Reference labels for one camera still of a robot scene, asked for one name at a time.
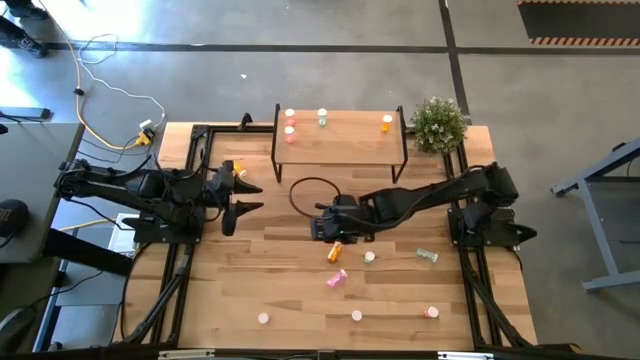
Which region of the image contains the small green potted plant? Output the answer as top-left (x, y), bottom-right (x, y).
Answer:
top-left (409, 96), bottom-right (470, 155)

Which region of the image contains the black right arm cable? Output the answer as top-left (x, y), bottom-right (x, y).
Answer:
top-left (288, 176), bottom-right (344, 220)

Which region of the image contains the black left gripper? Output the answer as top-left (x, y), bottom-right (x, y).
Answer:
top-left (207, 159), bottom-right (265, 237)

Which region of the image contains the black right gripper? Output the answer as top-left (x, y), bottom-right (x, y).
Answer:
top-left (309, 195), bottom-right (374, 245)

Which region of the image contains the black round object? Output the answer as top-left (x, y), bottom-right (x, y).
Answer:
top-left (0, 198), bottom-right (30, 239)

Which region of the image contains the blue-gray table frame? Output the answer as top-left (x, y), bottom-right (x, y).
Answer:
top-left (551, 139), bottom-right (640, 294)

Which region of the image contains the silver metal bar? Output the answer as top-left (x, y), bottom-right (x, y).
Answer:
top-left (158, 349), bottom-right (216, 360)
top-left (437, 351), bottom-right (495, 360)

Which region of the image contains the yellow cable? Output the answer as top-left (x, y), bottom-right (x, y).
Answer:
top-left (58, 217), bottom-right (119, 233)

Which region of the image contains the cream power cable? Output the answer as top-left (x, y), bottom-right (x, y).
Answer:
top-left (38, 0), bottom-right (151, 152)

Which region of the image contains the gray desk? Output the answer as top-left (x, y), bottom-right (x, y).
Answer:
top-left (0, 122), bottom-right (85, 265)

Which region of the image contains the black flat device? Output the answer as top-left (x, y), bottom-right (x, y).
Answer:
top-left (0, 106), bottom-right (53, 123)

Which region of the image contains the black metal rig frame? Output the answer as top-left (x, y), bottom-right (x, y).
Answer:
top-left (113, 122), bottom-right (584, 360)

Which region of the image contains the thin white cable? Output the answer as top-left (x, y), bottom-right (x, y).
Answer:
top-left (77, 33), bottom-right (167, 129)

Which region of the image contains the wooden shelf with black frame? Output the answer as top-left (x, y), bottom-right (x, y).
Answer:
top-left (270, 103), bottom-right (409, 185)

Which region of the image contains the black rounded object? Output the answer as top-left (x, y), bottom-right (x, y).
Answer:
top-left (0, 307), bottom-right (35, 354)

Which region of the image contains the blue-gray metal leg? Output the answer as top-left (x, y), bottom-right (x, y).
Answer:
top-left (32, 287), bottom-right (69, 354)

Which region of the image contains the black mat with striped edge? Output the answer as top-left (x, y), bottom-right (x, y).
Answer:
top-left (517, 0), bottom-right (640, 49)

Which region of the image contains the black desk beam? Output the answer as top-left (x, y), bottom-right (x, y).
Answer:
top-left (42, 227), bottom-right (135, 277)

